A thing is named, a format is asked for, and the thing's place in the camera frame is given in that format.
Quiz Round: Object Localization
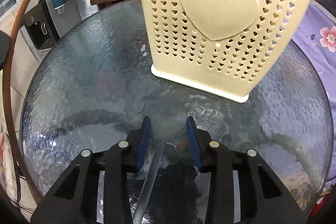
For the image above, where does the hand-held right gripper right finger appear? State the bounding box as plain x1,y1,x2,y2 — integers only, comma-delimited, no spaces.
186,116,307,224

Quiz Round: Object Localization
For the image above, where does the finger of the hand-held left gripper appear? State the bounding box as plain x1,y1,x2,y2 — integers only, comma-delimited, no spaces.
0,30,9,70

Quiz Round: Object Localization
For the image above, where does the purple floral cloth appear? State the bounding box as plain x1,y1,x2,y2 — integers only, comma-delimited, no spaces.
289,0,336,114

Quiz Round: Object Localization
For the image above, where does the cream perforated utensil holder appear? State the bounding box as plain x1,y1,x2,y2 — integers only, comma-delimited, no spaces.
133,0,318,103

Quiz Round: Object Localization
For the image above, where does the grey water dispenser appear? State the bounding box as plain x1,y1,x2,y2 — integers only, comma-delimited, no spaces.
22,0,82,56

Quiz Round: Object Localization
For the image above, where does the floral cushion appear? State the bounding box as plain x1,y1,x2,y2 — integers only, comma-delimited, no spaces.
0,132,20,203

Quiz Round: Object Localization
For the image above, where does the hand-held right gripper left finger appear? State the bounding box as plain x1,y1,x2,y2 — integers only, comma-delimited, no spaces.
31,116,152,224

